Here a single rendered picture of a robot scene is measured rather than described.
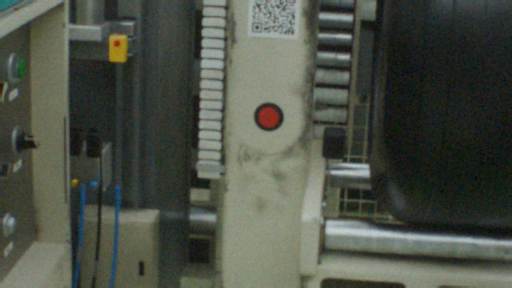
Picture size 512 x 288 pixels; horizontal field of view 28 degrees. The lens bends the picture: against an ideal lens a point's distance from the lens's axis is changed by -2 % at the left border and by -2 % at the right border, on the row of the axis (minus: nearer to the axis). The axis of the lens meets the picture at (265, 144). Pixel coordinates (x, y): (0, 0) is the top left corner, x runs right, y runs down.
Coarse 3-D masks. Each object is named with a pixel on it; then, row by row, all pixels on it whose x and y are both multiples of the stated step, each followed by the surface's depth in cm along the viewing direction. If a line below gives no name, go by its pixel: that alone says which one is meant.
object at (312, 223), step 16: (320, 144) 181; (320, 160) 172; (320, 176) 164; (320, 192) 157; (304, 208) 150; (320, 208) 151; (304, 224) 147; (320, 224) 149; (304, 240) 148; (320, 240) 151; (304, 256) 149; (304, 272) 150
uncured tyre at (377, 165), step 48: (384, 0) 139; (432, 0) 130; (480, 0) 129; (384, 48) 137; (432, 48) 130; (480, 48) 129; (384, 96) 137; (432, 96) 131; (480, 96) 131; (384, 144) 140; (432, 144) 134; (480, 144) 134; (384, 192) 148; (432, 192) 140; (480, 192) 139
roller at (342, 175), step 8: (328, 168) 179; (336, 168) 179; (344, 168) 179; (352, 168) 179; (360, 168) 179; (368, 168) 179; (328, 176) 180; (336, 176) 178; (344, 176) 178; (352, 176) 178; (360, 176) 178; (368, 176) 178; (336, 184) 179; (344, 184) 179; (352, 184) 179; (360, 184) 178; (368, 184) 178
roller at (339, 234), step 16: (336, 224) 152; (352, 224) 152; (368, 224) 152; (384, 224) 152; (400, 224) 153; (336, 240) 152; (352, 240) 151; (368, 240) 151; (384, 240) 151; (400, 240) 151; (416, 240) 151; (432, 240) 151; (448, 240) 150; (464, 240) 150; (480, 240) 150; (496, 240) 150; (432, 256) 153; (448, 256) 152; (464, 256) 151; (480, 256) 151; (496, 256) 150
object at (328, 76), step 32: (320, 0) 190; (352, 0) 189; (320, 32) 192; (352, 32) 204; (320, 64) 193; (352, 64) 191; (320, 96) 194; (352, 96) 193; (320, 128) 197; (352, 128) 195
